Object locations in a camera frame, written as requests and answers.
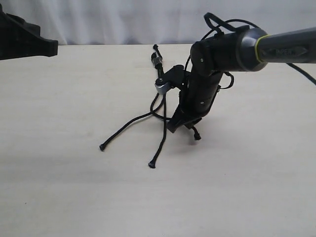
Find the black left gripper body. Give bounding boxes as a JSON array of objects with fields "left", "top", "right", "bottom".
[{"left": 0, "top": 5, "right": 15, "bottom": 60}]

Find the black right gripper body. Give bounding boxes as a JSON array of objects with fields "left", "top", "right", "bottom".
[{"left": 170, "top": 105, "right": 211, "bottom": 126}]

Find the white backdrop curtain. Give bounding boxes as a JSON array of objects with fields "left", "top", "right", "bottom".
[{"left": 1, "top": 0, "right": 316, "bottom": 44}]

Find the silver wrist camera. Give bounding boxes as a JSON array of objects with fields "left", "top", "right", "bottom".
[{"left": 155, "top": 65, "right": 184, "bottom": 95}]

